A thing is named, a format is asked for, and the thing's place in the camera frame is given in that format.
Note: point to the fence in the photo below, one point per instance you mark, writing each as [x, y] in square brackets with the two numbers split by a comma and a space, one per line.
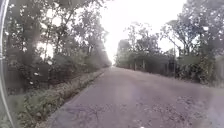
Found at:
[150, 64]

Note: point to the grey asphalt road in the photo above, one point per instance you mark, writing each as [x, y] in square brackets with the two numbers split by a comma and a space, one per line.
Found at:
[133, 100]

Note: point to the row of thin trees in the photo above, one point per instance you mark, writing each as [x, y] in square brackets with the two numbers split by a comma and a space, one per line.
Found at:
[53, 43]

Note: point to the weedy grass verge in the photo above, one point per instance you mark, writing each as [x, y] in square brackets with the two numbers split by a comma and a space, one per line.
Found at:
[43, 101]

